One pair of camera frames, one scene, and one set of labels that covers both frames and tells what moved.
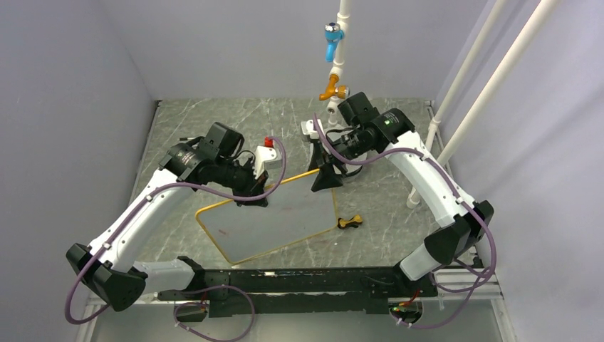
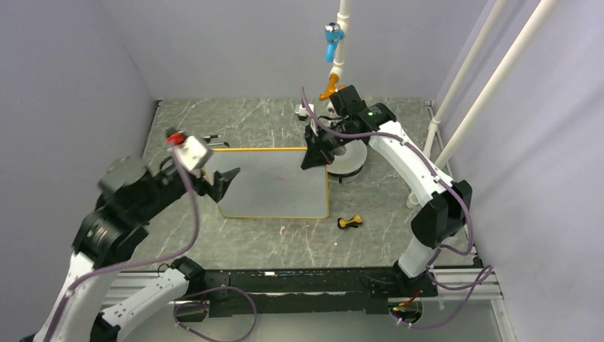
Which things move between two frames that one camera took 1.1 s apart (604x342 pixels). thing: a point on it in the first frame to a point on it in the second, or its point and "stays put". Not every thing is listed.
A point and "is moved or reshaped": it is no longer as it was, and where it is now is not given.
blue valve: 333,34 stays put
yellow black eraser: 353,222 stays put
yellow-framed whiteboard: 294,213 is moved or reshaped
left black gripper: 253,187 to 221,181
